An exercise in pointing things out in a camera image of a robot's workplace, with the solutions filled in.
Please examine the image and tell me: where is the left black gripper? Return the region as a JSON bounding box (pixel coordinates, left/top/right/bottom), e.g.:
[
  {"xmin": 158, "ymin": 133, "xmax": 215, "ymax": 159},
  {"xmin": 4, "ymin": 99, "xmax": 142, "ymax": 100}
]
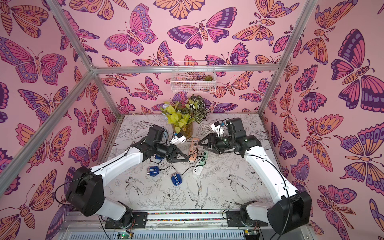
[{"xmin": 154, "ymin": 144, "xmax": 188, "ymax": 164}]

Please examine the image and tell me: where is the black usb cable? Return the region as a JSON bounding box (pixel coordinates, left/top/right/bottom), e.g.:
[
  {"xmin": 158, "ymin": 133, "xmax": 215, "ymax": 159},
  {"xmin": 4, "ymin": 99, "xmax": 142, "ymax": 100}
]
[
  {"xmin": 158, "ymin": 164, "xmax": 199, "ymax": 176},
  {"xmin": 185, "ymin": 142, "xmax": 202, "ymax": 164}
]

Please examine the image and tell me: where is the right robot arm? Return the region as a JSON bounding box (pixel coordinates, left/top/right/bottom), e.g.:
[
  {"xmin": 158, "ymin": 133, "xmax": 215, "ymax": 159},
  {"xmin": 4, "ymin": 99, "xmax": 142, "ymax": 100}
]
[{"xmin": 198, "ymin": 118, "xmax": 312, "ymax": 236}]

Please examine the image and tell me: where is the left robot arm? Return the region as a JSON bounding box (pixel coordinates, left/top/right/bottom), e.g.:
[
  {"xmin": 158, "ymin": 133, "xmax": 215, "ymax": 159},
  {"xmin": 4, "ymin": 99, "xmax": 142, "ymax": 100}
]
[{"xmin": 66, "ymin": 125, "xmax": 189, "ymax": 228}]

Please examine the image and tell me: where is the potted green plant glass vase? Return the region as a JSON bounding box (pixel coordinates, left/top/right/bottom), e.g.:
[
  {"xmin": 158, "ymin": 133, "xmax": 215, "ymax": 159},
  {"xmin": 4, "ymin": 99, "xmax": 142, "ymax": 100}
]
[{"xmin": 160, "ymin": 95, "xmax": 211, "ymax": 139}]

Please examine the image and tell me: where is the pink power strip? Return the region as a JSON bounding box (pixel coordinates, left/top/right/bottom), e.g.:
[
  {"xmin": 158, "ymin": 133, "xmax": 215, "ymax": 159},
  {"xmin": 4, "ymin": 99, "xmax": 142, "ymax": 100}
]
[{"xmin": 189, "ymin": 138, "xmax": 199, "ymax": 159}]

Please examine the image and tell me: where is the white power strip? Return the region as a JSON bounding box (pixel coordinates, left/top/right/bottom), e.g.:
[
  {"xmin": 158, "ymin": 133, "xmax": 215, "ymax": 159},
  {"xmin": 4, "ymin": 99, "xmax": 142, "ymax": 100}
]
[{"xmin": 192, "ymin": 162, "xmax": 204, "ymax": 176}]

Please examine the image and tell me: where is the white wire basket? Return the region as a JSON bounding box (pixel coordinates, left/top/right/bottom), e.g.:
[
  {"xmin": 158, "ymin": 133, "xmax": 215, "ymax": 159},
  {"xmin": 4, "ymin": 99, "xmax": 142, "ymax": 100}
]
[{"xmin": 169, "ymin": 60, "xmax": 217, "ymax": 94}]

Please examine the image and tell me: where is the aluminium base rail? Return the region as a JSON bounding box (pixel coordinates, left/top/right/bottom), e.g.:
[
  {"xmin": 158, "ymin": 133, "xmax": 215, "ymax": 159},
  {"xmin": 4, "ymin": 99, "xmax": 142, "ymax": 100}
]
[{"xmin": 56, "ymin": 210, "xmax": 317, "ymax": 240}]

